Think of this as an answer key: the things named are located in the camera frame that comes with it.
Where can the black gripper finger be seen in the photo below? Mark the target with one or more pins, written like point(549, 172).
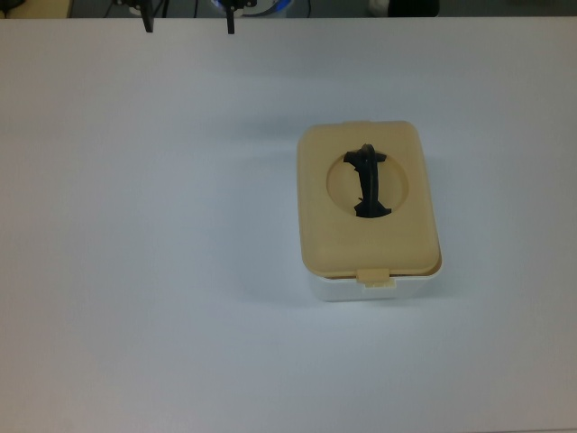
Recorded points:
point(148, 20)
point(230, 22)

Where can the black rounded background object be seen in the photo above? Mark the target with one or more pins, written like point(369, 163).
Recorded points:
point(414, 6)

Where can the white rounded background object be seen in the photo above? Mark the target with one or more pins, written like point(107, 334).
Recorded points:
point(378, 6)

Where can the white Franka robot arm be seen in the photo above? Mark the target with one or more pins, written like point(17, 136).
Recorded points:
point(266, 5)

